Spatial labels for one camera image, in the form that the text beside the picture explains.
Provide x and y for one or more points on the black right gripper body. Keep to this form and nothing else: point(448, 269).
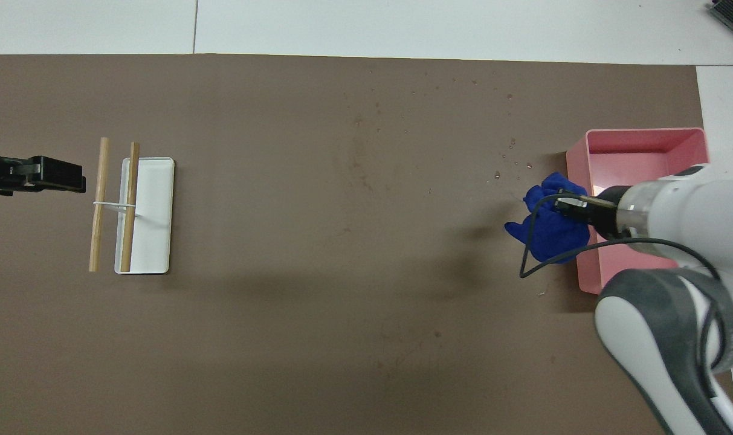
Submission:
point(611, 214)

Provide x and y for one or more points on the blue towel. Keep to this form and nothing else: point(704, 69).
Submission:
point(547, 232)

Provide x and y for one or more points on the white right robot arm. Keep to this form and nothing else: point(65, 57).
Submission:
point(674, 211)

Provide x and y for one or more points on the white towel rack base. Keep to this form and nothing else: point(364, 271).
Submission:
point(154, 211)

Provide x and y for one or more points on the wooden rack rod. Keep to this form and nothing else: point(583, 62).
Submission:
point(99, 205)
point(130, 205)

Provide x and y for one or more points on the pink plastic bin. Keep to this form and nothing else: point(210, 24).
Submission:
point(632, 157)

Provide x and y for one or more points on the brown table mat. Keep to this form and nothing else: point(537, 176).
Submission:
point(342, 272)

